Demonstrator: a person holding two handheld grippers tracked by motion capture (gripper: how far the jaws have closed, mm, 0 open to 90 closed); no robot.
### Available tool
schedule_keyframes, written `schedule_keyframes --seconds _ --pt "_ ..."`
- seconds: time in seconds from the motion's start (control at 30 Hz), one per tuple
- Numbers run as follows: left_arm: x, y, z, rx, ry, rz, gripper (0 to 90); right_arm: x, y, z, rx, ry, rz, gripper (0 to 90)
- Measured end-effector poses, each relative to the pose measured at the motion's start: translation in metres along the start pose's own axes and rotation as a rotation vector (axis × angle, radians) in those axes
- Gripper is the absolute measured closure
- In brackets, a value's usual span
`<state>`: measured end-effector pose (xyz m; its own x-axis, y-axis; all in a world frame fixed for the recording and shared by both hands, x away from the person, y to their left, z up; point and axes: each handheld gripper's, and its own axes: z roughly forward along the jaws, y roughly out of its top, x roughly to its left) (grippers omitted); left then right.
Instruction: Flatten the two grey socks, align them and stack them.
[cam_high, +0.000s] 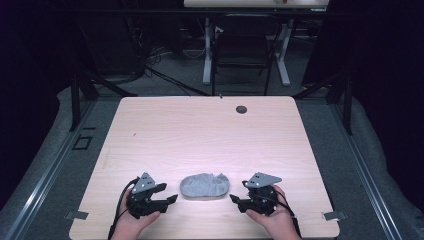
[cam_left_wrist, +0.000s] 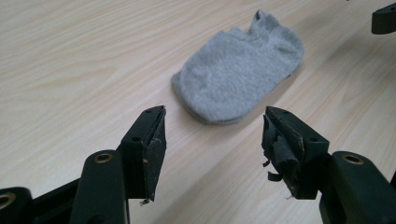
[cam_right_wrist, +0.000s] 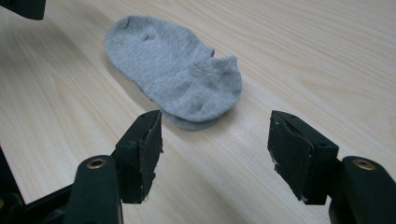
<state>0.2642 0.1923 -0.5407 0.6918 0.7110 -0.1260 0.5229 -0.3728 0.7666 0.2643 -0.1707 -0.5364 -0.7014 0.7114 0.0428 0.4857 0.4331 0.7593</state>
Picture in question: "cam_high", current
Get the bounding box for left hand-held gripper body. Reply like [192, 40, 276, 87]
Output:
[125, 171, 168, 220]

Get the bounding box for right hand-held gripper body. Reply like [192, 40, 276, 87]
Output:
[238, 171, 283, 216]

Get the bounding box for person's left hand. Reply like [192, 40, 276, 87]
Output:
[111, 190, 161, 236]

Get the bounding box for person's right hand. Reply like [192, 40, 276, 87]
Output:
[245, 185, 299, 236]

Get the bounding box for black metal stand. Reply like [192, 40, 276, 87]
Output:
[293, 71, 354, 136]
[69, 66, 138, 133]

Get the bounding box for grey padding cloth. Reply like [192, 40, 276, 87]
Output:
[349, 96, 424, 240]

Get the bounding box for black chair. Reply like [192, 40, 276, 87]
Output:
[210, 13, 283, 97]

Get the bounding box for white desk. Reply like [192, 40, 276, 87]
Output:
[183, 0, 329, 88]

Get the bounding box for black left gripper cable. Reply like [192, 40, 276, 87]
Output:
[107, 177, 140, 240]

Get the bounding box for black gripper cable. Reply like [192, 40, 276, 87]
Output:
[272, 185, 302, 238]
[107, 177, 140, 240]

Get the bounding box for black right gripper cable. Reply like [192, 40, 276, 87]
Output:
[272, 185, 302, 238]

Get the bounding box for grey table bracket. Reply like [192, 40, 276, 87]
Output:
[321, 210, 348, 222]
[64, 210, 90, 221]

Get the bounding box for aluminium floor rail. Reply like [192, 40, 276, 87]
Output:
[3, 99, 98, 240]
[328, 99, 405, 240]

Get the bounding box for black floor cables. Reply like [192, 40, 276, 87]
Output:
[144, 64, 212, 97]

